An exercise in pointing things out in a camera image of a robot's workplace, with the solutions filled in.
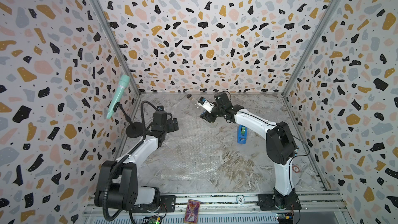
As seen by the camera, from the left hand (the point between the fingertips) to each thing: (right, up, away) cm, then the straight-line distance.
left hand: (171, 121), depth 90 cm
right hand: (+20, +6, +1) cm, 21 cm away
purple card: (+14, -39, -20) cm, 46 cm away
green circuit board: (-2, -43, -20) cm, 48 cm away
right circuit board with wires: (+57, -43, -18) cm, 74 cm away
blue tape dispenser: (+43, -9, +5) cm, 44 cm away
